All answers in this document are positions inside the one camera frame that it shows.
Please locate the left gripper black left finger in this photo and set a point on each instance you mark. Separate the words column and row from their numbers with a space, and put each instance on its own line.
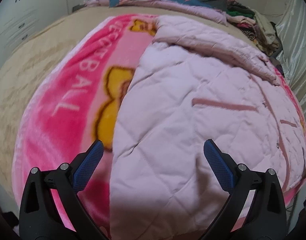
column 50, row 207

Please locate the beige bed sheet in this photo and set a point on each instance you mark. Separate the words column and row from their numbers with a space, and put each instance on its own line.
column 32, row 61

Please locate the white satin curtain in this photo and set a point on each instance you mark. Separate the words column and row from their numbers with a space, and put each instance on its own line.
column 292, row 32

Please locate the white wardrobe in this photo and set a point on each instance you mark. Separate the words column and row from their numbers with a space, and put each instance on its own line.
column 20, row 19

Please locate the light pink quilted jacket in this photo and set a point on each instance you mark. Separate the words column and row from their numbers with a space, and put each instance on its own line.
column 193, row 83

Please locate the pink cartoon fleece blanket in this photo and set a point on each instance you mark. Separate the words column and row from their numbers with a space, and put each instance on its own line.
column 79, row 103

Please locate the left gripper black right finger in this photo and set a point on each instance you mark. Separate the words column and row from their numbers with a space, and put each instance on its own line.
column 255, row 208

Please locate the pile of folded clothes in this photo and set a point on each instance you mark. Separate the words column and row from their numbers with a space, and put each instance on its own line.
column 255, row 26

